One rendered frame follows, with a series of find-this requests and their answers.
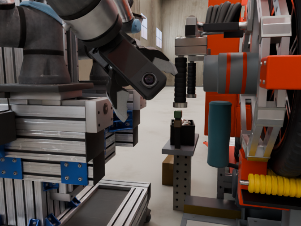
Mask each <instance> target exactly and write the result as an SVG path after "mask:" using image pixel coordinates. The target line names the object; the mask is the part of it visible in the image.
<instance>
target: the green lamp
mask: <svg viewBox="0 0 301 226"><path fill-rule="evenodd" d="M174 118H182V110H175V111H174Z"/></svg>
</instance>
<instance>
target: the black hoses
mask: <svg viewBox="0 0 301 226"><path fill-rule="evenodd" d="M241 8H242V5H241V3H240V2H238V3H235V4H231V2H229V1H226V2H224V3H221V4H220V5H215V6H212V5H211V6H209V7H208V9H207V13H206V21H205V23H204V24H203V31H204V33H209V32H224V38H243V36H244V30H240V29H239V19H240V13H241Z"/></svg>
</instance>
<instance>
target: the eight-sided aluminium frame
mask: <svg viewBox="0 0 301 226"><path fill-rule="evenodd" d="M273 5H274V11H275V16H270V11H269V5H268V0H257V8H258V20H259V58H258V80H257V94H239V104H240V117H241V133H240V140H241V145H242V147H243V149H244V152H245V158H246V159H247V160H248V161H263V162H268V160H269V159H270V158H271V152H272V149H273V147H274V144H275V141H276V139H277V136H278V134H279V131H280V129H281V127H283V124H284V117H285V113H286V106H285V98H286V90H275V92H274V101H267V89H265V88H261V87H260V86H259V84H260V83H259V80H260V69H261V66H260V62H261V59H262V58H264V57H267V56H269V55H270V44H271V43H277V44H278V46H277V55H289V45H290V39H291V36H292V23H291V15H289V12H288V7H287V3H286V0H273ZM241 52H250V42H249V35H244V39H243V42H242V50H241ZM245 105H250V113H251V130H247V129H246V108H245ZM263 126H267V127H268V128H267V132H266V135H265V138H264V141H262V139H261V138H260V136H261V132H262V129H263Z"/></svg>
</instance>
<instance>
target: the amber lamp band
mask: <svg viewBox="0 0 301 226"><path fill-rule="evenodd" d="M174 127H175V128H181V127H182V120H174Z"/></svg>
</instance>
